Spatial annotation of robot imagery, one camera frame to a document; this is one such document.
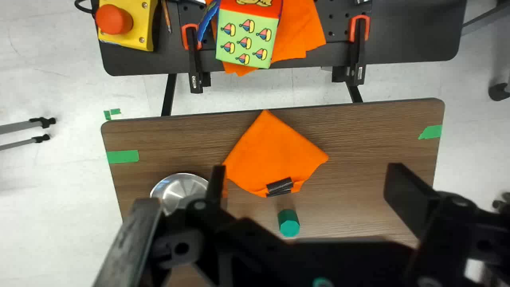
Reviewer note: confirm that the black perforated table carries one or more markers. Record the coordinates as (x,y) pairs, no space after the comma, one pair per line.
(403,32)

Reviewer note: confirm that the grey tripod leg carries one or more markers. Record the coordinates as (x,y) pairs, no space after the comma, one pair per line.
(24,142)
(24,125)

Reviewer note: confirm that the black binder clip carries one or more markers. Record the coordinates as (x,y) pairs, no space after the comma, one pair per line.
(279,187)

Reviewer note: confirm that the yellow box with red button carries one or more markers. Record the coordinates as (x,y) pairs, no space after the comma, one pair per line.
(127,24)

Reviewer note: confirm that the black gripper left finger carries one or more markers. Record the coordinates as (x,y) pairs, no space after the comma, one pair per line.
(215,185)

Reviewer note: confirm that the green block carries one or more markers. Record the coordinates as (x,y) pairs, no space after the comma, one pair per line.
(288,224)

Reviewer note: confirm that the black caster wheel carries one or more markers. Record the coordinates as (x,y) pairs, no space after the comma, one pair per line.
(499,91)

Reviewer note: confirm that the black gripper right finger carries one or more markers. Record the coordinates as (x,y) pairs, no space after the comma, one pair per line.
(408,195)

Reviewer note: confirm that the orange pencil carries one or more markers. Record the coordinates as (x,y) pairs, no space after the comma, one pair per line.
(165,16)

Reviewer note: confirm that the orange folded cloth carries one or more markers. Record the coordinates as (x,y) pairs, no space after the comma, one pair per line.
(272,154)

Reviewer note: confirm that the orange black clamp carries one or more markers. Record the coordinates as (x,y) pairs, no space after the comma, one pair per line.
(194,58)
(357,50)

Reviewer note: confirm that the green tape strip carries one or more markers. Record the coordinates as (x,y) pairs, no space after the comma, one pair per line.
(111,114)
(122,157)
(430,133)

